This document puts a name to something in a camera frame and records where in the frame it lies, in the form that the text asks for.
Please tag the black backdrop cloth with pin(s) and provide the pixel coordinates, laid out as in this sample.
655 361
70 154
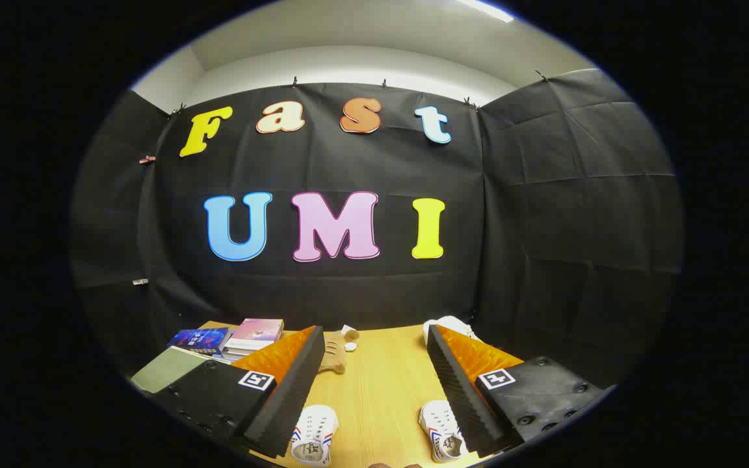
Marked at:
381 169

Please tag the white pouch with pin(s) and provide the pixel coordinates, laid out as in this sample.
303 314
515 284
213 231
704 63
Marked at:
449 325

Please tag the white book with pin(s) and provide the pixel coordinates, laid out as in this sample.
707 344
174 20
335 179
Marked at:
244 349

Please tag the brown plush toy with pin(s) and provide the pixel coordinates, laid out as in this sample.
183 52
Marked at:
334 354

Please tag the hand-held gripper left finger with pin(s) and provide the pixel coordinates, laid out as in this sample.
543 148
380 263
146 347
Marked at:
293 390

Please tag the cream fabric storage box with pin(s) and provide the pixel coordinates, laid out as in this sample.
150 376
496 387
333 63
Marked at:
166 370

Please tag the pink book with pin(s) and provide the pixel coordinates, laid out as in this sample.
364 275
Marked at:
257 330

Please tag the white striped shoe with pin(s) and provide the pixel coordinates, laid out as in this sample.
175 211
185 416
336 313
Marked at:
315 429
441 429

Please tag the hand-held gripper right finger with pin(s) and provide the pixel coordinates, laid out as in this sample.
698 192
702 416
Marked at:
456 390

